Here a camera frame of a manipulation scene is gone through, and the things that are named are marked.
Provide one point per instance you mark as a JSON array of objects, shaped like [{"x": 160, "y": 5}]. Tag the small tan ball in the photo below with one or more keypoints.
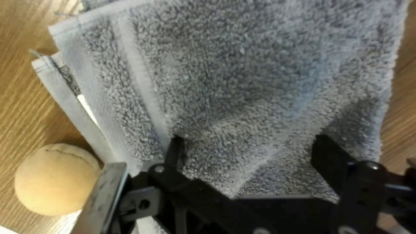
[{"x": 53, "y": 180}]

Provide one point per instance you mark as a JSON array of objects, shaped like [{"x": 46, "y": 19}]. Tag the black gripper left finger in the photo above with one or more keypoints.
[{"x": 151, "y": 191}]

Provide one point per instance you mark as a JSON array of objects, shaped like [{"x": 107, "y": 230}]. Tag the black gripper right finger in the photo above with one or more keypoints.
[{"x": 368, "y": 196}]

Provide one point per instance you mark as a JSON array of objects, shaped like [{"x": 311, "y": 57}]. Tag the grey terry cloth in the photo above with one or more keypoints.
[{"x": 242, "y": 87}]

